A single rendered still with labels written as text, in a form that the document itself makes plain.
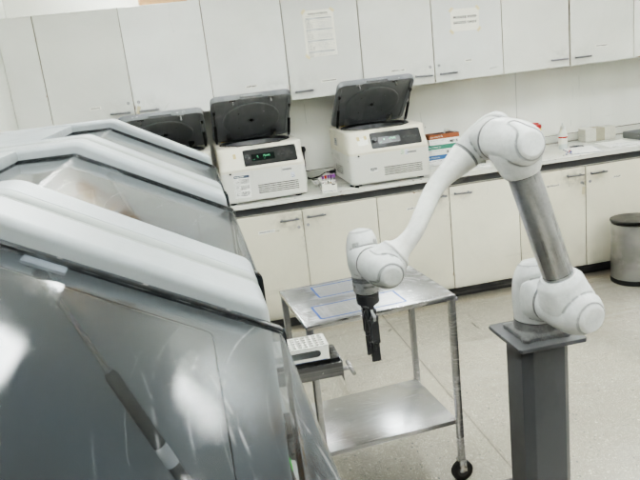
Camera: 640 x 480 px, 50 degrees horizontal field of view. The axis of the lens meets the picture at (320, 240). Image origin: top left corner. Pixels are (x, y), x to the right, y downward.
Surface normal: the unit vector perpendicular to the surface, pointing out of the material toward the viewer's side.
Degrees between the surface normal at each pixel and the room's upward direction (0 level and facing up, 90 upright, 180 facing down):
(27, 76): 90
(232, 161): 59
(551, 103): 90
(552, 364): 90
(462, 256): 90
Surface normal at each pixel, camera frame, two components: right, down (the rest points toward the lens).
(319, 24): 0.19, 0.22
